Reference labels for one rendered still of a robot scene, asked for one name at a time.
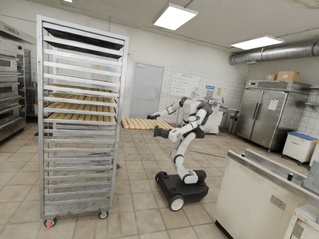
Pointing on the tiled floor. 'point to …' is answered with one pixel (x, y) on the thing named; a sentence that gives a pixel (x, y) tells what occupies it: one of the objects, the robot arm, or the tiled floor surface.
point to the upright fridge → (248, 134)
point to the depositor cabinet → (303, 224)
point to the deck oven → (12, 81)
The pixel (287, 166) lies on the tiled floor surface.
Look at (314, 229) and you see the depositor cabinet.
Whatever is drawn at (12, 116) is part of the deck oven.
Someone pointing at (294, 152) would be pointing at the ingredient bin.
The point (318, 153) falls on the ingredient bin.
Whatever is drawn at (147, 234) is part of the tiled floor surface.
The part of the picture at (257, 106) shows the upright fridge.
